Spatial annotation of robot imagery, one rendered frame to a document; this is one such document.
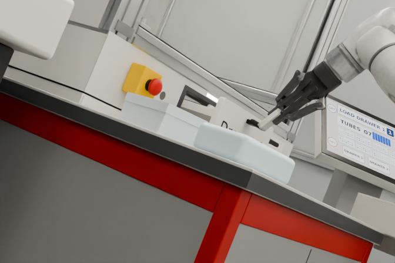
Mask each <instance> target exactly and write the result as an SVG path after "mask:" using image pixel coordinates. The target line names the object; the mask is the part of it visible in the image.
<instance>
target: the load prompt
mask: <svg viewBox="0 0 395 263"><path fill-rule="evenodd" d="M337 113H338V114H340V115H342V116H344V117H346V118H349V119H351V120H353V121H355V122H358V123H360V124H362V125H364V126H366V127H369V128H371V129H373V130H375V131H377V132H380V133H382V134H384V135H386V136H389V137H391V138H393V139H395V130H394V129H391V128H389V127H387V126H385V125H383V124H381V123H378V122H376V121H374V120H372V119H369V118H368V117H366V116H363V115H361V114H359V113H356V112H354V111H352V110H350V109H348V108H346V107H343V106H341V105H339V104H337Z"/></svg>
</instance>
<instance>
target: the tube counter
mask: <svg viewBox="0 0 395 263"><path fill-rule="evenodd" d="M363 133H364V136H366V137H368V138H371V139H373V140H375V141H377V142H379V143H382V144H384V145H386V146H389V147H391V148H393V149H395V141H393V140H391V139H389V138H386V137H384V136H382V135H380V134H378V133H376V132H373V131H371V130H369V129H367V128H365V127H363Z"/></svg>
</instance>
